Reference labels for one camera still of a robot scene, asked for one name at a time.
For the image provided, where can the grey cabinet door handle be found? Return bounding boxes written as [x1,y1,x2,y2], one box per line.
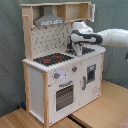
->
[82,76,86,90]

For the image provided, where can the grey toy range hood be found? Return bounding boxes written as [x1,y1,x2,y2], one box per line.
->
[35,6,64,27]

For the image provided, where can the left red stove knob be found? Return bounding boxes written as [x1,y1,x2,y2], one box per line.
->
[54,73,60,79]

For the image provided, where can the right red stove knob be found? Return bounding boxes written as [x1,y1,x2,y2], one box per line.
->
[71,65,79,74]

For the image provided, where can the grey toy ice dispenser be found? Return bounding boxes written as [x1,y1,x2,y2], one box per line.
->
[87,65,96,83]

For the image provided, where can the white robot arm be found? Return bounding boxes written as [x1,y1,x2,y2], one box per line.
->
[70,21,128,56]

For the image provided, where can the white toy microwave door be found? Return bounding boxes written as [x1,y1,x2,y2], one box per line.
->
[90,4,95,22]

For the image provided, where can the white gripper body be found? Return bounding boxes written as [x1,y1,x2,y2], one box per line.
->
[73,43,82,56]

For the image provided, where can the black toy faucet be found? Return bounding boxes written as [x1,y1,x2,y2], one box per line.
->
[67,36,73,49]

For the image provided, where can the black toy stovetop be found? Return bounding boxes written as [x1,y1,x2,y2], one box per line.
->
[34,53,71,66]

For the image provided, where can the grey toy sink basin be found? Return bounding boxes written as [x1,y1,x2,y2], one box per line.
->
[65,47,95,56]

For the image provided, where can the red stove knob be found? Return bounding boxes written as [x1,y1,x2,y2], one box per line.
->
[54,73,60,79]
[71,65,79,74]

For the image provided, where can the toy oven door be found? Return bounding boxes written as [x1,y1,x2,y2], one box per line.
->
[56,81,74,111]

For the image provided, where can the white wooden toy kitchen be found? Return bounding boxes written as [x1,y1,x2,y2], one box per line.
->
[22,2,105,127]

